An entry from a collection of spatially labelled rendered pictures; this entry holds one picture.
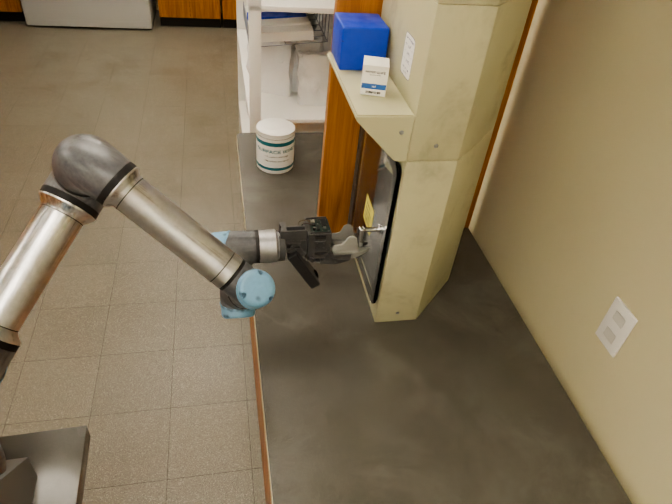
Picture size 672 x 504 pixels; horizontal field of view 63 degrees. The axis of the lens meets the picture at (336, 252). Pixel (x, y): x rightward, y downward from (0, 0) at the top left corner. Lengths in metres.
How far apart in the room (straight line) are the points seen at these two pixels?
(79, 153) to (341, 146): 0.69
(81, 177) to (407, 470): 0.83
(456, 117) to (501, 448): 0.69
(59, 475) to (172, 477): 1.06
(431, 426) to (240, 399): 1.28
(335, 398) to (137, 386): 1.37
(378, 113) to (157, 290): 2.00
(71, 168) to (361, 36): 0.62
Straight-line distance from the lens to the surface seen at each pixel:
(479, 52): 1.07
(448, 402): 1.30
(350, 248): 1.26
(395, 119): 1.07
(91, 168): 1.07
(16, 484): 1.13
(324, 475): 1.16
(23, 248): 1.19
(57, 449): 1.25
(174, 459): 2.28
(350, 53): 1.23
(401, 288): 1.35
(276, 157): 1.89
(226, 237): 1.21
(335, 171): 1.54
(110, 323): 2.76
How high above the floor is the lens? 1.96
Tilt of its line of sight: 40 degrees down
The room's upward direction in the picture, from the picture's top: 7 degrees clockwise
